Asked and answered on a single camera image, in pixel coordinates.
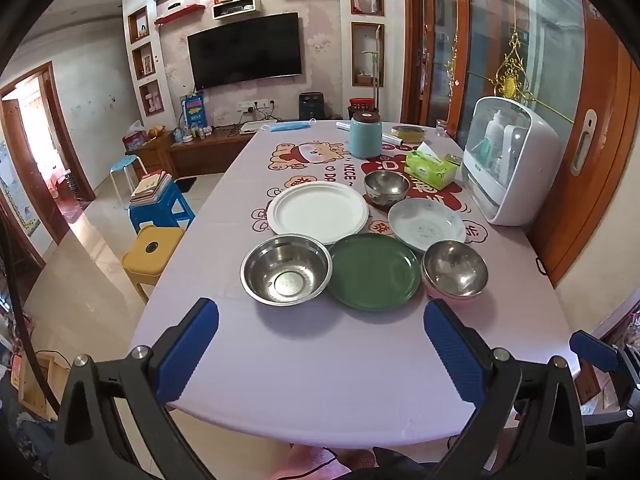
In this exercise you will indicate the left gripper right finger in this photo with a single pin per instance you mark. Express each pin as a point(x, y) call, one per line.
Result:
point(526, 422)

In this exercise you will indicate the light blue round stool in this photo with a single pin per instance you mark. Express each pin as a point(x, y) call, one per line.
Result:
point(127, 167)

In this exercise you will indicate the yellow plastic stool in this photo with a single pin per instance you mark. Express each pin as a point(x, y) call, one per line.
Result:
point(148, 257)

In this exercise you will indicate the blue plastic stool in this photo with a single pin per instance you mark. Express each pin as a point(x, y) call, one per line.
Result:
point(167, 211)

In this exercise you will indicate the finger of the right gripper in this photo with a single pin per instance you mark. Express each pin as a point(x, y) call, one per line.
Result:
point(622, 364)

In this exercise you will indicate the small fluted steel bowl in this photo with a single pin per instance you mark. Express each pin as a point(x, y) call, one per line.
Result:
point(385, 188)

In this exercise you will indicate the white paper plate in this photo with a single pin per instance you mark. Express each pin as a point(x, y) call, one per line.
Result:
point(325, 211)

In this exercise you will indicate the stack of books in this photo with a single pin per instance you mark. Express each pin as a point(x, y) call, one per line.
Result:
point(150, 188)

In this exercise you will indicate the large steel bowl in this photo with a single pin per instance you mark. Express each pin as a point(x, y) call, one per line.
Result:
point(286, 270)

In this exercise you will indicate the blue patterned porcelain plate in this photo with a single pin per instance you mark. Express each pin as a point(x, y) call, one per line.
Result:
point(420, 223)

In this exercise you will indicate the blue face mask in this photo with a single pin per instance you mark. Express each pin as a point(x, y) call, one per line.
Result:
point(289, 126)

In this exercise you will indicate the green tissue pack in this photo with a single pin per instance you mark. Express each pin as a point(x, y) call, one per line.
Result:
point(424, 165)

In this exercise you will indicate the pink steel bowl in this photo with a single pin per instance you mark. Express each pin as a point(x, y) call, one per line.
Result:
point(453, 271)

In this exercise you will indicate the teal canister with lid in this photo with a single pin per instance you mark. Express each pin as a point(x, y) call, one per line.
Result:
point(365, 135)

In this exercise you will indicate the white bottle sterilizer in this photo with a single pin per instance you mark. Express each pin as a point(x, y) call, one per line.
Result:
point(510, 160)

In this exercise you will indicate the pink printed tablecloth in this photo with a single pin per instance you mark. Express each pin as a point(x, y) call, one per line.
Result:
point(318, 373)

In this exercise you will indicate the green plate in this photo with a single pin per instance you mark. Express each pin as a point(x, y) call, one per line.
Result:
point(373, 273)

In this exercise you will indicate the black wall television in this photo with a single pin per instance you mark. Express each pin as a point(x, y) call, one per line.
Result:
point(258, 48)

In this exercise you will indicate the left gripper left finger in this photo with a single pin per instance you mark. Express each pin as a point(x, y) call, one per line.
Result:
point(90, 439)

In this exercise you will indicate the wooden tv cabinet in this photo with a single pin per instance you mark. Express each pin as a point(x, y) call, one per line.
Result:
point(212, 155)

